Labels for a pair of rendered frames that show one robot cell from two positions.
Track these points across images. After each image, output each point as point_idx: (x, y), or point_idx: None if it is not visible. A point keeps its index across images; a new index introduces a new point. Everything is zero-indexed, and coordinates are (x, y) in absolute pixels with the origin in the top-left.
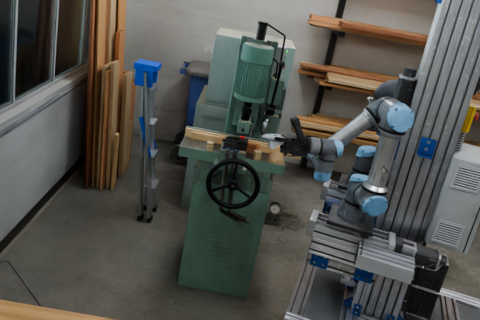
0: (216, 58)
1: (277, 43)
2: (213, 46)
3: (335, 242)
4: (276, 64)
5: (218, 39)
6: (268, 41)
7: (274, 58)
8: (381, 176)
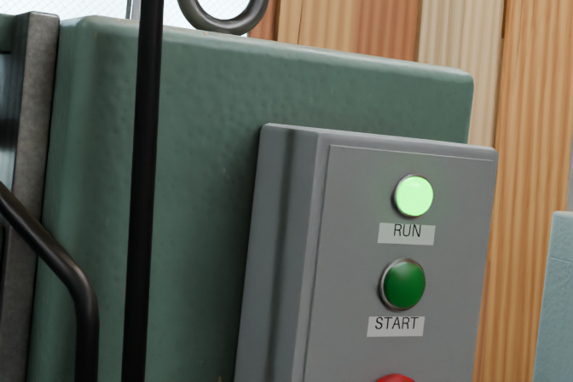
0: (554, 363)
1: (78, 30)
2: (544, 286)
3: None
4: (247, 351)
5: (561, 245)
6: (17, 20)
7: (59, 229)
8: None
